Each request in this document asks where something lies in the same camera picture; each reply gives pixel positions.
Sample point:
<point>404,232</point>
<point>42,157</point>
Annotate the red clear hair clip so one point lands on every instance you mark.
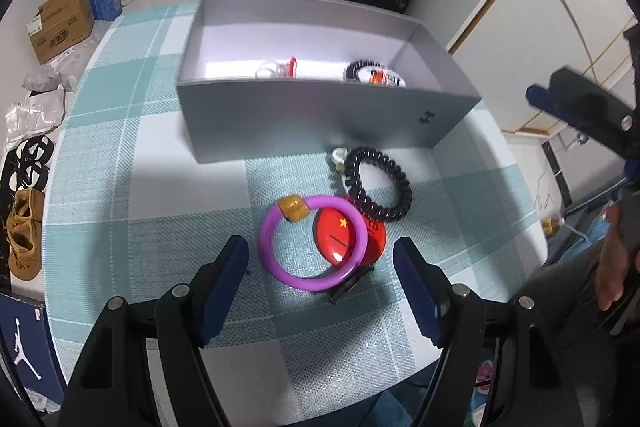
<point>286,69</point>

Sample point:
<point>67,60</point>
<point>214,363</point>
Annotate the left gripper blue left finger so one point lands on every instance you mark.
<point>219,283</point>

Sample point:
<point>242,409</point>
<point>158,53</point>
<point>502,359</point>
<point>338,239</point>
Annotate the tan suede boot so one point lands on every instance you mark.
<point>26,213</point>
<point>25,255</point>

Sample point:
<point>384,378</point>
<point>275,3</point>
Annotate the person right hand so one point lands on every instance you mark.
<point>614,263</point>

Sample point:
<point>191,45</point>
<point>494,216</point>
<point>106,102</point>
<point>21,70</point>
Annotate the black white sneaker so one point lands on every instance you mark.
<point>16,177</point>
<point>34,151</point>

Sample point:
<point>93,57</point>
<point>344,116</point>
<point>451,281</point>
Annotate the teal plaid tablecloth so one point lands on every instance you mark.
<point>131,213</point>

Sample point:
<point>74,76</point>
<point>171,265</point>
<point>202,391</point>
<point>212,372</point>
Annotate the white round pin badge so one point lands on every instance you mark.
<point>378,74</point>

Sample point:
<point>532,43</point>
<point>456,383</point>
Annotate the red flag round badge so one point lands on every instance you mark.
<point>335,237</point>

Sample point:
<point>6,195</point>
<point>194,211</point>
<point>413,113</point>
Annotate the grey plastic parcel bag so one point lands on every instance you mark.
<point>63,70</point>

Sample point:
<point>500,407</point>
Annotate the grey open cardboard box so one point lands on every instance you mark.
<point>231,115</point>

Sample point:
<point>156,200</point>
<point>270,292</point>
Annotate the blue jordan shoe box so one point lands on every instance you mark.
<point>25,330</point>

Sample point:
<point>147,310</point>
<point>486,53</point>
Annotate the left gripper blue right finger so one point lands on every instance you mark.
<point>427,290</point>

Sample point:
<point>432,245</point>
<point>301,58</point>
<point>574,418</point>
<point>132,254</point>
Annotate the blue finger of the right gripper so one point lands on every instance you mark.
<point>540,98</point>
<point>588,103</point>

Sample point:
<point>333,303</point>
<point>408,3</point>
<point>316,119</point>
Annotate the white plastic parcel bag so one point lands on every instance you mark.
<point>36,115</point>

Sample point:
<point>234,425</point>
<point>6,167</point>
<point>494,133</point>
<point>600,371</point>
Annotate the brown cardboard box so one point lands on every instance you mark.
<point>58,25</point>

